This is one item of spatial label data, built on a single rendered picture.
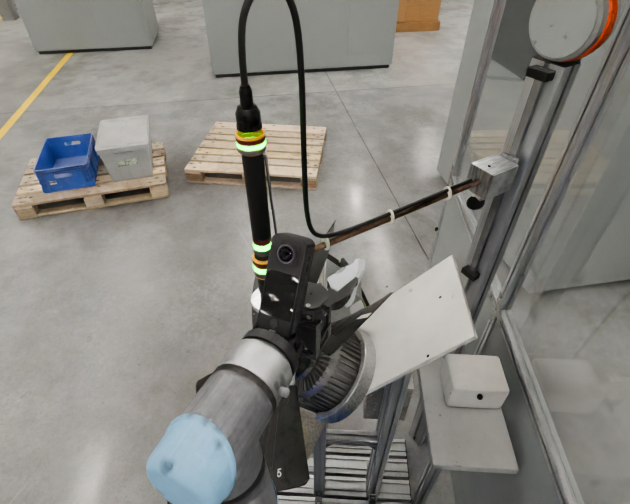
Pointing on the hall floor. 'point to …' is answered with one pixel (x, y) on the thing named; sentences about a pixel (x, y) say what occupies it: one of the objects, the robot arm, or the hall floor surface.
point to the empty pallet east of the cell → (223, 141)
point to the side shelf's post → (425, 484)
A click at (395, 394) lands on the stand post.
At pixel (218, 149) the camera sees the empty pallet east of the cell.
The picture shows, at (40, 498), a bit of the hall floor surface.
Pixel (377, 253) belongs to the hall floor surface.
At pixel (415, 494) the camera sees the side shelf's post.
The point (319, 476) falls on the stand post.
